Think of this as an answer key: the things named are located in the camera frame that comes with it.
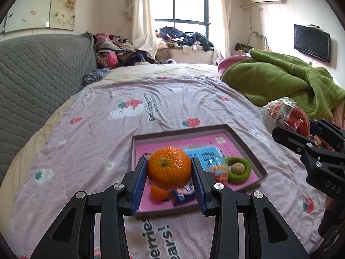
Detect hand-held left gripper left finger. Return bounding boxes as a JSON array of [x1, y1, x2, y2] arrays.
[[30, 156, 148, 259]]

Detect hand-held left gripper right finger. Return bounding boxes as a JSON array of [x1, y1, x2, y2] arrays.
[[191, 157, 310, 259]]

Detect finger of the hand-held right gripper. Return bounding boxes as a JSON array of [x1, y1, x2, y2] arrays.
[[310, 119, 345, 165], [272, 126, 324, 173]]

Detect blue cookie packet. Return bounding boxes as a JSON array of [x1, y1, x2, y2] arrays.
[[172, 183, 197, 207]]

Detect orange mandarin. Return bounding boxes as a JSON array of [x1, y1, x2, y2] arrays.
[[147, 146, 192, 191], [150, 185, 171, 201]]

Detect red toy egg blue wrapper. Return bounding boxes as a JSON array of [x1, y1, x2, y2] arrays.
[[206, 159, 229, 183]]

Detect red toy egg white wrapper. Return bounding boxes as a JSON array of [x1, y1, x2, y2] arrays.
[[259, 97, 310, 138]]

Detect green fuzzy scrunchie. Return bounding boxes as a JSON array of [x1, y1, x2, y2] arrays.
[[224, 156, 252, 184]]

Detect shallow grey cardboard box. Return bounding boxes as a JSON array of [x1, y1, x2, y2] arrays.
[[131, 124, 268, 213]]

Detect pink blanket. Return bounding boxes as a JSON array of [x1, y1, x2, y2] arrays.
[[331, 105, 345, 130]]

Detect pink book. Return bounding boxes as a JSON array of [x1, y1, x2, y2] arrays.
[[135, 133, 259, 212]]

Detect strawberry printed pink bedsheet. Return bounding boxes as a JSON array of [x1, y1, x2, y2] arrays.
[[0, 63, 335, 259]]

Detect green fleece blanket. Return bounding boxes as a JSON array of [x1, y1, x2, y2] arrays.
[[221, 48, 345, 122]]

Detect pink pillow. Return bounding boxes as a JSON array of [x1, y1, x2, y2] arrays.
[[218, 55, 252, 79]]

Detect dark floral cloth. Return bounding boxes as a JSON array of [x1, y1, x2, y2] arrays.
[[82, 68, 110, 86]]

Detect pile of mixed clothes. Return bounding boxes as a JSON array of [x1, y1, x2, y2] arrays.
[[93, 32, 159, 69]]

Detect grey quilted headboard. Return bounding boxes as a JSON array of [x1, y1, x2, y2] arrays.
[[0, 32, 97, 184]]

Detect cream curtain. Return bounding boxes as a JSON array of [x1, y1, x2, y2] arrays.
[[131, 0, 158, 62], [214, 0, 234, 65]]

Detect dark clothes on windowsill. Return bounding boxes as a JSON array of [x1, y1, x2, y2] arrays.
[[156, 26, 215, 53]]

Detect dark framed window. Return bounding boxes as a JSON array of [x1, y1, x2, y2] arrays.
[[151, 0, 211, 42]]

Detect black wall television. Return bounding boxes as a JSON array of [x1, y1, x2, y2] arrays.
[[294, 24, 331, 63]]

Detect white curved cable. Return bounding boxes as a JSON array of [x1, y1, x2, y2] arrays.
[[248, 32, 270, 51]]

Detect floral wall painting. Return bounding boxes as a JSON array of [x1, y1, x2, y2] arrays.
[[3, 0, 77, 34]]

